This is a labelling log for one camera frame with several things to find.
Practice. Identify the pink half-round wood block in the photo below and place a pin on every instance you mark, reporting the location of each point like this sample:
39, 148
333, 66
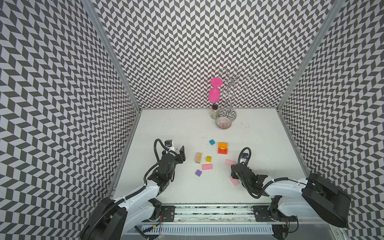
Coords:
230, 163

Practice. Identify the striped ceramic bowl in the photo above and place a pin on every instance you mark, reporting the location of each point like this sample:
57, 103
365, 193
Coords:
223, 123

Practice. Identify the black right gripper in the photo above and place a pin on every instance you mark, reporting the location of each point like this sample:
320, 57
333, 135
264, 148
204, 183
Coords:
237, 172

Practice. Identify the left corner metal post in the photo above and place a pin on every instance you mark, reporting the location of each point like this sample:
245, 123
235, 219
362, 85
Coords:
94, 18

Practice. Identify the purple wood cube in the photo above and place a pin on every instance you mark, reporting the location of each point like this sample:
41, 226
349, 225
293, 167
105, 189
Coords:
198, 173

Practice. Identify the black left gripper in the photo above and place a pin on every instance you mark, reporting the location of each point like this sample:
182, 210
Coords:
181, 157

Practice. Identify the red arch wood block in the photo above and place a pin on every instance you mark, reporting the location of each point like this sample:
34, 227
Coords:
223, 151

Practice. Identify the glass spice jar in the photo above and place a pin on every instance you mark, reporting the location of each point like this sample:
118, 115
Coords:
215, 111

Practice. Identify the yellow triangular wood block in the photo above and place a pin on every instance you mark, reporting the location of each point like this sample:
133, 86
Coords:
208, 158

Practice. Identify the pink lamp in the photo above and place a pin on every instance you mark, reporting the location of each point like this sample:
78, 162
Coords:
215, 92

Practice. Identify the right corner metal post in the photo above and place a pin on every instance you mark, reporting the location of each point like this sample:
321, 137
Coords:
321, 34

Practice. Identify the corner metal post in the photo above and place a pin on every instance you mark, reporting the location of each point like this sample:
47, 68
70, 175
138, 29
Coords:
321, 34
94, 18

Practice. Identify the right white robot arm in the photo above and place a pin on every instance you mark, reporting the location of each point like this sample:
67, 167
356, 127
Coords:
314, 196

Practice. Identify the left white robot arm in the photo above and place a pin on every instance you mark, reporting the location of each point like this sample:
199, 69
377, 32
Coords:
113, 217

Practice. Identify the pink rectangular wood block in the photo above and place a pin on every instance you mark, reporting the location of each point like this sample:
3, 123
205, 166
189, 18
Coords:
207, 167

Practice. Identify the metal base rail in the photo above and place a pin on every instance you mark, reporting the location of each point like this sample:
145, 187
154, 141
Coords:
225, 220

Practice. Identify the chrome wire stand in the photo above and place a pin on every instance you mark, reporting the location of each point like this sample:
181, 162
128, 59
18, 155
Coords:
231, 80

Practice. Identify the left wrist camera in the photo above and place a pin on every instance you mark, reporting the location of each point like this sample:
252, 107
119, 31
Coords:
169, 145

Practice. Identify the natural wood block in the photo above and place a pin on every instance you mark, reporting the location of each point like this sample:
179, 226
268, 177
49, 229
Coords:
198, 158

